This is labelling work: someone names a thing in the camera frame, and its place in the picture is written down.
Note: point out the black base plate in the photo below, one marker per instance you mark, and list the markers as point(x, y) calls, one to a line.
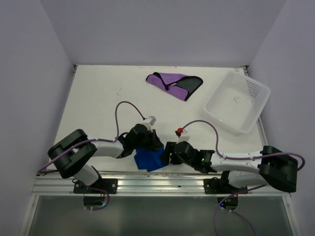
point(108, 185)
point(211, 185)

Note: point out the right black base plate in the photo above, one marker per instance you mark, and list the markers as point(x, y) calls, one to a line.
point(211, 185)

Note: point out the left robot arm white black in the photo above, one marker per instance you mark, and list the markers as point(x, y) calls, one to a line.
point(71, 155)

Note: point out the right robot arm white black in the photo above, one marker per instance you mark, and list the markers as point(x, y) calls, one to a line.
point(269, 166)

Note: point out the blue towel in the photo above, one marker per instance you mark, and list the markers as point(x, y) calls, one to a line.
point(149, 159)

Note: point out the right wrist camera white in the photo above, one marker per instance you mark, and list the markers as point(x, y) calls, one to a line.
point(182, 134)

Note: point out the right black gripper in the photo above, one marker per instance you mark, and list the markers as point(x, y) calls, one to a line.
point(167, 152)

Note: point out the purple towel black trim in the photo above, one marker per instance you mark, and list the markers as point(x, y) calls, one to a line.
point(180, 86)

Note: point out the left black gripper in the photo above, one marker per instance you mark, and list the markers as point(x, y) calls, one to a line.
point(155, 143)

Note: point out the white plastic basket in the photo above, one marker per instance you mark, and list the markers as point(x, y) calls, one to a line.
point(237, 102)

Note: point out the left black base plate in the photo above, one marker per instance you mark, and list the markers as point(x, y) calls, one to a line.
point(108, 185)

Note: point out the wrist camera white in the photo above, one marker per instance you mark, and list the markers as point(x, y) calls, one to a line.
point(182, 134)
point(149, 122)

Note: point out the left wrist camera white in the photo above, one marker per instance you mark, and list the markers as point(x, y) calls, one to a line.
point(149, 122)

